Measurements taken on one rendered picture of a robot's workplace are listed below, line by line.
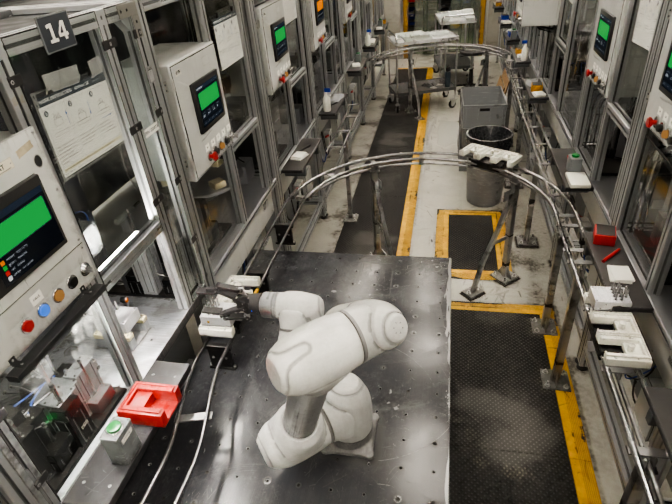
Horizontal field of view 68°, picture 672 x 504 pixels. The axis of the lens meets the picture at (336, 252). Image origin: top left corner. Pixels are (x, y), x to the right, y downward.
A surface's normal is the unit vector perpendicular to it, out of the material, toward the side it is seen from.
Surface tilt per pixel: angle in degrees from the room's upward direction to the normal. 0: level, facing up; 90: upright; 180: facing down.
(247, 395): 0
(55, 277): 90
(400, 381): 0
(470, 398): 0
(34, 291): 90
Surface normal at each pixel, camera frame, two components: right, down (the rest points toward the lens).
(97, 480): -0.08, -0.83
